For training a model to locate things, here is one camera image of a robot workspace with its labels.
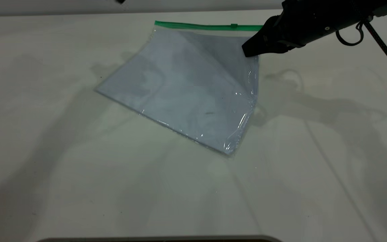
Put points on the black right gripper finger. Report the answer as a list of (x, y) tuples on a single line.
[(281, 47), (264, 35)]

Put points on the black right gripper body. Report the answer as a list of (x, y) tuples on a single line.
[(317, 20)]

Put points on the clear zip bag green zipper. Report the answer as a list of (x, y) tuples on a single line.
[(186, 87)]

